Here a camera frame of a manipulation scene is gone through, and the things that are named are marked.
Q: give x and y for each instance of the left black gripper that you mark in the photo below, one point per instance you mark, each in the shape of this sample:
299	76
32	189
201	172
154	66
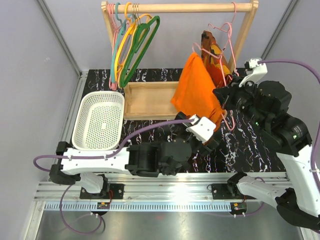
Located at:
204	149

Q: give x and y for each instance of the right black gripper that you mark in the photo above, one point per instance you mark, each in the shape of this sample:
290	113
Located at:
227	95

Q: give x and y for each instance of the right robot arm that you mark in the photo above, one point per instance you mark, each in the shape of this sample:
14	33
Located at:
266	105

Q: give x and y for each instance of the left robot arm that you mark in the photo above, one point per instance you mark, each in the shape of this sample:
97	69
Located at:
148	159

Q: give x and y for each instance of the camouflage orange trousers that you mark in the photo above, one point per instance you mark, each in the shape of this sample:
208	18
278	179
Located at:
214	60

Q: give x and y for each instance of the yellow plastic hanger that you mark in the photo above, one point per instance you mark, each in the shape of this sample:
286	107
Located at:
132	25

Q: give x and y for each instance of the teal plastic hanger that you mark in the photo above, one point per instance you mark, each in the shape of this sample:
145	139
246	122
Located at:
124	27

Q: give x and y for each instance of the wooden tray base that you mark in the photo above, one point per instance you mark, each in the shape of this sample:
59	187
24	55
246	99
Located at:
149	100

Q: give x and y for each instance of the white perforated plastic basket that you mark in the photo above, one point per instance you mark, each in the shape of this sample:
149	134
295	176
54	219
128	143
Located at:
99	121

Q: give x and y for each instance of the wooden clothes rack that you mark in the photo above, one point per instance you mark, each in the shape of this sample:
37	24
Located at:
250	8

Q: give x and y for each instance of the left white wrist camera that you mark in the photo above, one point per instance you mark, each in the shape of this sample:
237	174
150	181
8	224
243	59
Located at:
202	128

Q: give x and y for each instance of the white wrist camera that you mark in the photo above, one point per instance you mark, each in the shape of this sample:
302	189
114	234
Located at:
202	128
254	71

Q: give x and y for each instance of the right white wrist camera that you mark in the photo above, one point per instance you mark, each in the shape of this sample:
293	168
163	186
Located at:
254	71

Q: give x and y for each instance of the aluminium mounting rail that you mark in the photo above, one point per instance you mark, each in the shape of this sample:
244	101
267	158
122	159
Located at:
185	192

